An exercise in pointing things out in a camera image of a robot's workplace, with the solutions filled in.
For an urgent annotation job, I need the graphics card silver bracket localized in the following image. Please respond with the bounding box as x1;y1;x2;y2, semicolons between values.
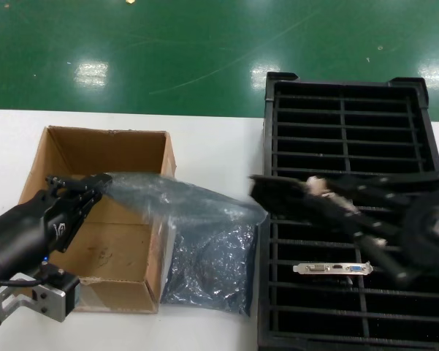
248;173;357;220

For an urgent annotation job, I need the left wrist camera silver bracket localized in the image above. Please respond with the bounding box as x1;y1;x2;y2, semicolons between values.
0;263;83;325

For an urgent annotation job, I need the translucent antistatic bag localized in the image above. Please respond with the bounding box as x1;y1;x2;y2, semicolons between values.
101;170;270;244

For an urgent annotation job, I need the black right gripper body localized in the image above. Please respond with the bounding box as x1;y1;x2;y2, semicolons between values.
400;197;439;271

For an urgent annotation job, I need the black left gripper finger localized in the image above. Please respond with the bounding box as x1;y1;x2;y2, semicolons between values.
80;192;104;222
45;173;113;201

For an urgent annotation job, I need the brown cardboard box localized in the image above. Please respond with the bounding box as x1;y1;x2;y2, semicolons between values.
18;126;177;314

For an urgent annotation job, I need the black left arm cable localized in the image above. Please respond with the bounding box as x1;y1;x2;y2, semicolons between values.
0;272;48;292

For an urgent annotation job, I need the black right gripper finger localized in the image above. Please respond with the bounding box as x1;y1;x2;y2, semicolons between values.
305;197;417;290
327;172;439;210

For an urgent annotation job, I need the flat grey antistatic bag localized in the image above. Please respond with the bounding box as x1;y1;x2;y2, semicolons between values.
159;218;259;320

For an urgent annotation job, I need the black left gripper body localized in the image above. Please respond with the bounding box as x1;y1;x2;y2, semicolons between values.
0;190;93;284

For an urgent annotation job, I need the graphics card in tray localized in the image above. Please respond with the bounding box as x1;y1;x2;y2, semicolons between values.
292;260;373;290

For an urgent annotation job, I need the black slotted plastic container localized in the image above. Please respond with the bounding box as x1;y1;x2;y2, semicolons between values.
256;72;439;347

